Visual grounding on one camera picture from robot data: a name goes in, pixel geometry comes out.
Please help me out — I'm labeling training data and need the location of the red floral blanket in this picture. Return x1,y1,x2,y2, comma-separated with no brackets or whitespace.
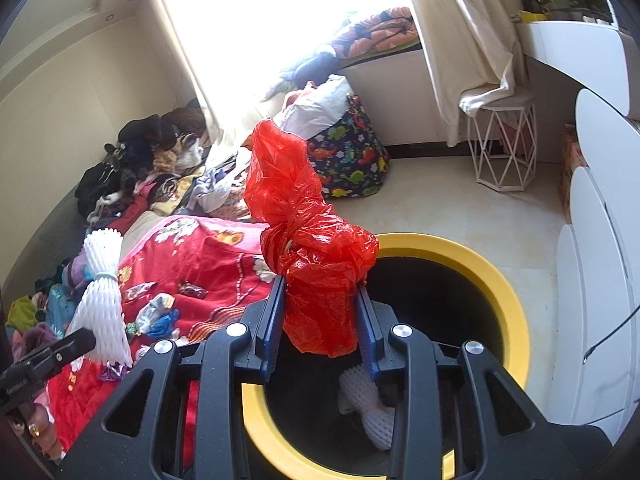
45,215,281,466

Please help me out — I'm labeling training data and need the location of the long white foam fruit net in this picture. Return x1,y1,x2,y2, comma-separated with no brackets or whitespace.
70,230,135,368

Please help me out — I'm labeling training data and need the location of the black cable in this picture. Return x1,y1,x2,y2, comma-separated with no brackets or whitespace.
582,200,640,363

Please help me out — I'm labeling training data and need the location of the pile of dark clothes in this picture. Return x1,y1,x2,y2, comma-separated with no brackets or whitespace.
75,100,216,221

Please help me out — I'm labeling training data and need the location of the red plastic bag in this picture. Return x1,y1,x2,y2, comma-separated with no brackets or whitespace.
242,119,381,358

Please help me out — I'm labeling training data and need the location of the purple foil wrapper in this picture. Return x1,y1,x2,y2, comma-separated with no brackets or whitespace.
99,362,130,383

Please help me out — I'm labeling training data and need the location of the cream curtain beside bed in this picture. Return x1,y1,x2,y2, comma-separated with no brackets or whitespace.
145,0,281,161

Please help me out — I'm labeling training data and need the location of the pale purple garment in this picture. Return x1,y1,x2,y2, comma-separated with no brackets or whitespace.
189,164,237,212

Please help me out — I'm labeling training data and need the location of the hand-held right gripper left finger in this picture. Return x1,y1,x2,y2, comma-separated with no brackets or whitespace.
65,275,288,480

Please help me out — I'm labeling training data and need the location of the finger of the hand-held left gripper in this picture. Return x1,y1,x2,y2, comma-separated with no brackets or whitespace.
30,328,97,371

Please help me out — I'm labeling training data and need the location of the person's left hand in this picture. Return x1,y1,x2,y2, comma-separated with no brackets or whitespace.
9,400,67,462

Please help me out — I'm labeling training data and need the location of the yellow-rimmed black trash bin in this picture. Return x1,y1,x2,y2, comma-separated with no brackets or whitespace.
241,232,531,480

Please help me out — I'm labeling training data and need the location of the orange floral quilt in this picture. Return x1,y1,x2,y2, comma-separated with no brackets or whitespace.
330,7,421,61

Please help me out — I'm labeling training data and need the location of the blue and white wrapper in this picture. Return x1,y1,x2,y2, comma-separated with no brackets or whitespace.
135,294,181,340

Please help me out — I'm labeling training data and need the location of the white wire stool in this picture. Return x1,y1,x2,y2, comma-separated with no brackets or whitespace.
459,87,538,192

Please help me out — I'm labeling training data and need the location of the dark blue garment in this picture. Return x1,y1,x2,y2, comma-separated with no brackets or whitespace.
279,44,346,83

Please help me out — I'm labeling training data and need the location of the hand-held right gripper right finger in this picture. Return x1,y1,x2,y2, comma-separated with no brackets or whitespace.
356,282,613,480

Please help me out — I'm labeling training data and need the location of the pile of colourful clothes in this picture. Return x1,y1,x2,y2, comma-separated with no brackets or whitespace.
5,255,86,356

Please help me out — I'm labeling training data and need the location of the cream curtain beside stool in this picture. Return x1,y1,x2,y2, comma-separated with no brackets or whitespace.
392,0,526,148

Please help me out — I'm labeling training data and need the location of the white clothes bundle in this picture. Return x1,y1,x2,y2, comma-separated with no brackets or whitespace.
274,75,353,141

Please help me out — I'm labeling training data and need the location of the white scalloped cabinet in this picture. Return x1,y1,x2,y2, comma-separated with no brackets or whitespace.
555,87,640,441

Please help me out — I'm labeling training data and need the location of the small white foam fruit net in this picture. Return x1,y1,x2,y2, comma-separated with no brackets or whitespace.
337,365,396,453

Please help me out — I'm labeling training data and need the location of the beige bed sheet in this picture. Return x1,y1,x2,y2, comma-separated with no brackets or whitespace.
122,209,173,248

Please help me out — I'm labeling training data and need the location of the dinosaur print fabric bag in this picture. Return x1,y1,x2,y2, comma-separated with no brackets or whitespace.
306,95,391,200

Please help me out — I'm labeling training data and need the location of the white window bench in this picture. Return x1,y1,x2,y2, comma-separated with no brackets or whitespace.
345,47,451,147

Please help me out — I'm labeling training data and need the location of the camouflage bag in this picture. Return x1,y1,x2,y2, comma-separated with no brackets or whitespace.
519,0,613,25

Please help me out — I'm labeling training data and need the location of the white desk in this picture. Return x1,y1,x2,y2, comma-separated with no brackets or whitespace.
515,12,640,121

